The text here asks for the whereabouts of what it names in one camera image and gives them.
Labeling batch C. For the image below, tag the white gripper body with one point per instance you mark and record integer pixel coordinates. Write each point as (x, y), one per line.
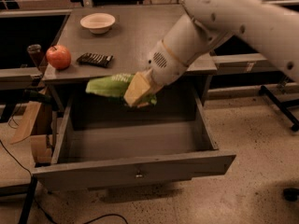
(163, 66)

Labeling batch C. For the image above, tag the green rice chip bag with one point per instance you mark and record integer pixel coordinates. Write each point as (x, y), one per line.
(115, 86)

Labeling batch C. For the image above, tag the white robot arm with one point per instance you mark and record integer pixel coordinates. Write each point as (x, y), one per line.
(271, 30)

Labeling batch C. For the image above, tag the open grey top drawer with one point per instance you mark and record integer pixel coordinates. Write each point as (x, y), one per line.
(101, 143)

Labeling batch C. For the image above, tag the grey cabinet with top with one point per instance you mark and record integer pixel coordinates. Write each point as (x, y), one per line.
(130, 40)

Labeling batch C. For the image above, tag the dark striped snack bar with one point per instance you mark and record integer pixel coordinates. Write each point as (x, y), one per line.
(95, 59)

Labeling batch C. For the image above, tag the white paper bowl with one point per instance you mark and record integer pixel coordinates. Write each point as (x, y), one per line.
(98, 23)

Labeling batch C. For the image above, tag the red apple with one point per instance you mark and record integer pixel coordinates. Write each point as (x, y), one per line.
(59, 57)

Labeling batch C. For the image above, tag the brown cardboard box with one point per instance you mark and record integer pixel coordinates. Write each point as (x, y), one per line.
(38, 125)

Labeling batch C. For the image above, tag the green glass bottle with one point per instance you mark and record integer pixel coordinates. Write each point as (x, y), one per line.
(36, 96)

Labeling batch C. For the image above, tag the brown glass jar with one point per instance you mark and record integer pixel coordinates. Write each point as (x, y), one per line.
(36, 54)

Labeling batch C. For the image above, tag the black stand leg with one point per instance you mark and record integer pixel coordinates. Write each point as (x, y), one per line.
(25, 212)

